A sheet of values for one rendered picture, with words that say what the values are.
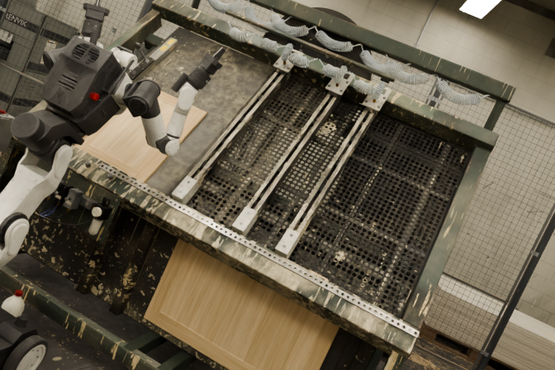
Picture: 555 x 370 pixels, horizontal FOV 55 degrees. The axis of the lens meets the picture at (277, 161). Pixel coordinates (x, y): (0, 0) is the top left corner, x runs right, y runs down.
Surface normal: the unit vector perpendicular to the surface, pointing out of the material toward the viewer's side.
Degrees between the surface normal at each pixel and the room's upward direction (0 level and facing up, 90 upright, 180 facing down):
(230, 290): 90
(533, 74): 90
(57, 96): 82
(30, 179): 64
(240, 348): 90
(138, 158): 50
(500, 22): 90
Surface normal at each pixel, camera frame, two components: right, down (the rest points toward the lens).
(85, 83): -0.19, -0.18
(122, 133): 0.06, -0.61
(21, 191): -0.06, -0.44
